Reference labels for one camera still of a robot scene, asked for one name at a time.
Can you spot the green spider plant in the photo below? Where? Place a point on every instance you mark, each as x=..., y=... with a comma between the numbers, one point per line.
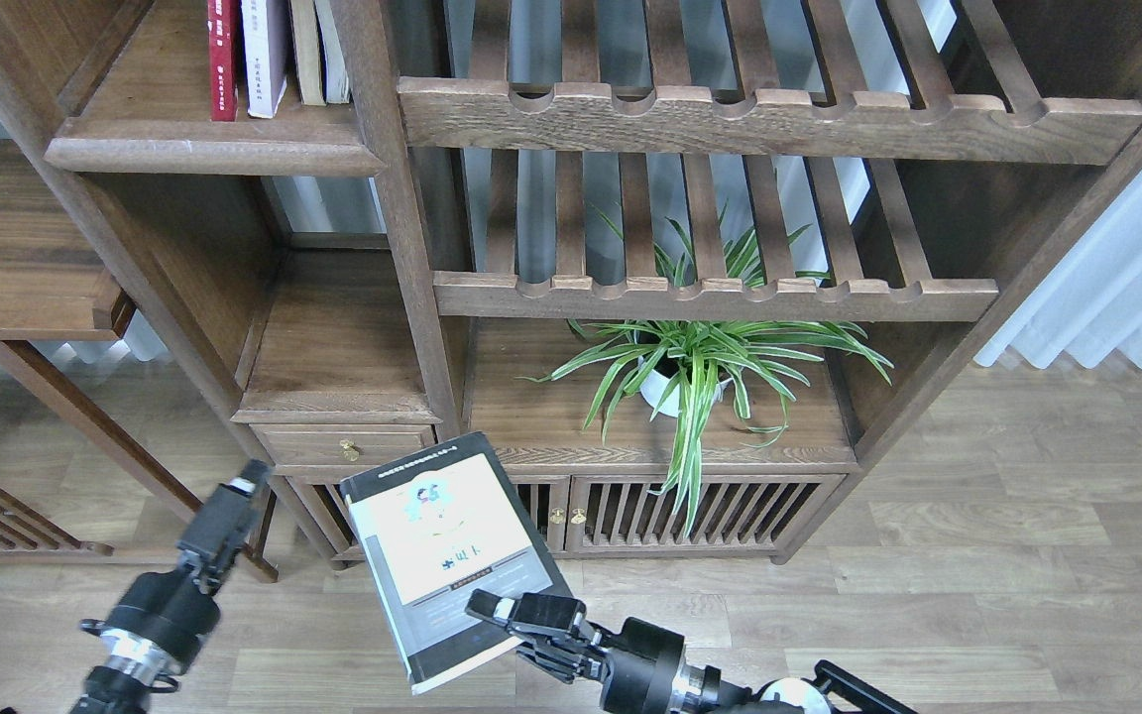
x=761, y=356

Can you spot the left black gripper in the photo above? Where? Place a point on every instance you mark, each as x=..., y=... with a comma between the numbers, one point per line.
x=164, y=619

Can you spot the white upright book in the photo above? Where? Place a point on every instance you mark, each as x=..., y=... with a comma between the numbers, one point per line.
x=336, y=82

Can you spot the brass drawer knob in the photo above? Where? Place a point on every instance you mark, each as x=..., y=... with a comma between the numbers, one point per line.
x=349, y=451

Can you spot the red cover book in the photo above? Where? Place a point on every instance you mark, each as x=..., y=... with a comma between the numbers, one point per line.
x=223, y=24

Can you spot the white curtain right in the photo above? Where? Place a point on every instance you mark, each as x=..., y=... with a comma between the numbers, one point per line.
x=1090, y=306

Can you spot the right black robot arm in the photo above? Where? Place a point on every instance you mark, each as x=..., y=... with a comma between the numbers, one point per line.
x=706, y=691

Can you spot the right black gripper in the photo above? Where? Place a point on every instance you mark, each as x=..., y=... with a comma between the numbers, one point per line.
x=639, y=668

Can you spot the beige upright book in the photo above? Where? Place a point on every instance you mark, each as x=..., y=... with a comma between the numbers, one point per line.
x=307, y=52

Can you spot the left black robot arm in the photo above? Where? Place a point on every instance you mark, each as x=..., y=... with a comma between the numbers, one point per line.
x=123, y=694

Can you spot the white plant pot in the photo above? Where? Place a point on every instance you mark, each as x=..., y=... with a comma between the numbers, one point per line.
x=660, y=386

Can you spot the wooden side table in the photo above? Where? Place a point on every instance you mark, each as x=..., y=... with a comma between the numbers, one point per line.
x=54, y=287

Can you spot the pale lilac cover book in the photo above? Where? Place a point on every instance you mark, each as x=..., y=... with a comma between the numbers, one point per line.
x=266, y=34

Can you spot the dark wooden bookshelf cabinet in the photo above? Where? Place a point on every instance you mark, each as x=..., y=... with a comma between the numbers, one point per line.
x=394, y=271

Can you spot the black and yellow book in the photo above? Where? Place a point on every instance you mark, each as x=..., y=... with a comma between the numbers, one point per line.
x=435, y=526

